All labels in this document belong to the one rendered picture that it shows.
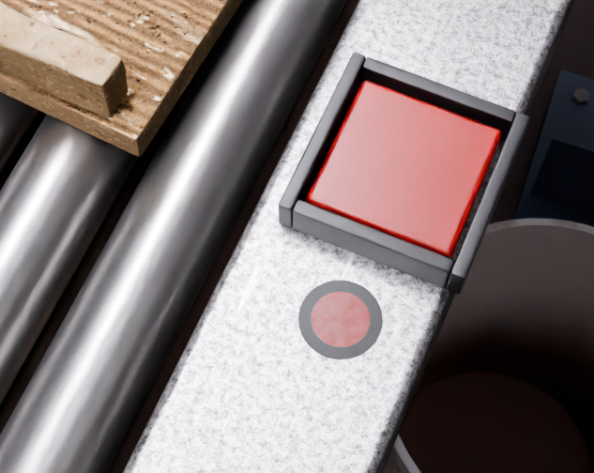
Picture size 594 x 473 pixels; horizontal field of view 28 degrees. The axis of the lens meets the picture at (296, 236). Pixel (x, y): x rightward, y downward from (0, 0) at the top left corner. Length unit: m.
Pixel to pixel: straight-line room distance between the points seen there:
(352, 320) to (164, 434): 0.08
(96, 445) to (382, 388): 0.11
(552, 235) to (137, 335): 0.70
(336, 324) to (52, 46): 0.15
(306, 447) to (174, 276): 0.08
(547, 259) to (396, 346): 0.71
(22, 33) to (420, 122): 0.16
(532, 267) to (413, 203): 0.72
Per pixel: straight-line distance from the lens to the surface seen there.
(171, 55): 0.48
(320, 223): 0.45
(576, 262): 1.14
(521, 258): 1.15
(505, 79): 0.50
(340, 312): 0.45
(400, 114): 0.47
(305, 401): 0.44
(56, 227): 0.47
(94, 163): 0.48
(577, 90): 1.59
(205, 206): 0.47
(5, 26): 0.46
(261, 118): 0.49
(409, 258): 0.44
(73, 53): 0.45
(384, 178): 0.46
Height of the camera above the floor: 1.33
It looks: 65 degrees down
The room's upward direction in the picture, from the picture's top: 1 degrees clockwise
